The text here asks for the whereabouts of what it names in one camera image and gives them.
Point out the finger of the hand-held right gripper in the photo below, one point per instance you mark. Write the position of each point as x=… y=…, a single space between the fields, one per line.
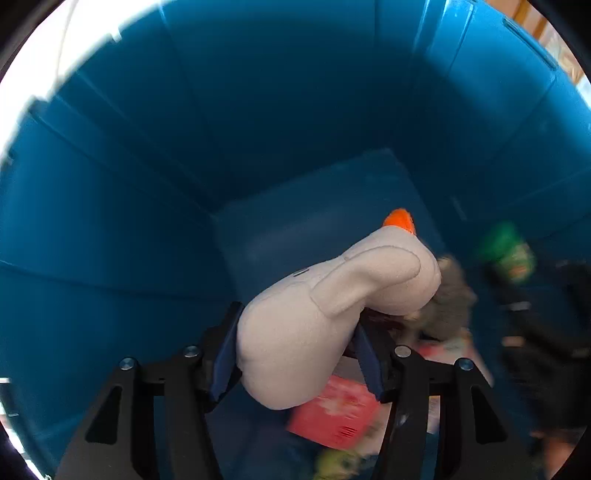
x=531 y=304

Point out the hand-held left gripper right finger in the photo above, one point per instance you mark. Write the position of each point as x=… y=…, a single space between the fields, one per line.
x=369 y=364

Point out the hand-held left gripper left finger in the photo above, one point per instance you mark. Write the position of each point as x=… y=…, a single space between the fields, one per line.
x=224 y=364

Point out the white goose plush toy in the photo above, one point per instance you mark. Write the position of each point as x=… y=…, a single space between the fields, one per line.
x=300 y=332

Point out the beige fuzzy plush toy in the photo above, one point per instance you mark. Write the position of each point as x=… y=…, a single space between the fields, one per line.
x=450 y=300

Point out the blue plastic storage bin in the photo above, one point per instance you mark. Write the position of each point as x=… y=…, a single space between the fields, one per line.
x=231 y=115

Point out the pink floral tissue pack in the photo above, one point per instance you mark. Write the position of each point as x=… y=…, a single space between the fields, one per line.
x=337 y=410

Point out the green one-eyed monster toy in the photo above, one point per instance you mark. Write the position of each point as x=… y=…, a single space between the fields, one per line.
x=337 y=464

